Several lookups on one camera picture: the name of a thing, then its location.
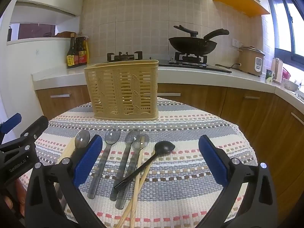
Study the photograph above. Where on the brown wooden board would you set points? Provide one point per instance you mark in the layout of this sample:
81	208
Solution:
65	35

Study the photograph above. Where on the black cooking spatula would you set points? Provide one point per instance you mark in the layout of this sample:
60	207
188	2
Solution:
186	30

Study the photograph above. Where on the metal bowl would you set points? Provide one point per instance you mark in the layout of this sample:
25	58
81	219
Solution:
289	84

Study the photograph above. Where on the white wall outlet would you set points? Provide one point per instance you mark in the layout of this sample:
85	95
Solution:
237	43

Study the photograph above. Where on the translucent grey plastic spoon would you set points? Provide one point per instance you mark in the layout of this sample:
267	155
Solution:
82	139
131	135
112	135
140	142

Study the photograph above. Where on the black burner grate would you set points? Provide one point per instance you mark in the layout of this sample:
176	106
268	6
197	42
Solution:
124	56
190	57

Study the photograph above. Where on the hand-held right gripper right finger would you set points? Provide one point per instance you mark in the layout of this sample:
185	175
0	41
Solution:
213	160

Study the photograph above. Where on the white kitchen countertop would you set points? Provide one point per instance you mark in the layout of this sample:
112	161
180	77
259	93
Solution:
59	76

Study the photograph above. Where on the black glass gas cooktop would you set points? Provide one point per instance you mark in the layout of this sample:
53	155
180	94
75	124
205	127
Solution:
213	67

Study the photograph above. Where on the wooden chopstick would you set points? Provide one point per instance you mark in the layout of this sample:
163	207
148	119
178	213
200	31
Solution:
137	168
133	200

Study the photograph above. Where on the striped woven tablecloth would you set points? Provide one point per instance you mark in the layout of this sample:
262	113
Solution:
185	133

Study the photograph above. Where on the white electric kettle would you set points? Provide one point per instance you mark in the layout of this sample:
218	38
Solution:
277	70

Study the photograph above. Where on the dark framed window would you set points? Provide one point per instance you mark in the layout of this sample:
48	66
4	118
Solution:
285	40

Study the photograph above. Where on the dark soy sauce bottle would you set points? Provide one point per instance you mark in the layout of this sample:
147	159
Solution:
71	59

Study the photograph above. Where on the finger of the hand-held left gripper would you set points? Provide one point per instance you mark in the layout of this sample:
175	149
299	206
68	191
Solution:
35	127
11	123

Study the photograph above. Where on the black plastic spoon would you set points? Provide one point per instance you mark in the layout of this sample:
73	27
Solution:
164	146

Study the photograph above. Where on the printed cup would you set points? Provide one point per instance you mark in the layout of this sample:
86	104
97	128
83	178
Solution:
269	76

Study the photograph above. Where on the person's left hand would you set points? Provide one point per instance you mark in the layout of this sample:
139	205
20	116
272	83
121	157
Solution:
10	201

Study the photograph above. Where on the red label sauce bottle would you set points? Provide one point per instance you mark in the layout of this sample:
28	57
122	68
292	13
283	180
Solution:
82	55

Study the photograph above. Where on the black wok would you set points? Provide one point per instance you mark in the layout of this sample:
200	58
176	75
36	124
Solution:
192	45

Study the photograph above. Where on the beige plastic utensil basket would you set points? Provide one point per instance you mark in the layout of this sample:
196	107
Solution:
121	92

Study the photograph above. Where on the yellow sauce bottle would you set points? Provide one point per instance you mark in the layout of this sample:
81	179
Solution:
87	52

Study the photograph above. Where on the dark slim bottle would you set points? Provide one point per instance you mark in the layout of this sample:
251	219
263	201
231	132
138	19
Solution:
9	34

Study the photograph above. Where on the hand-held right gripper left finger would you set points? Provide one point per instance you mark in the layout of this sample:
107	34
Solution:
88	158

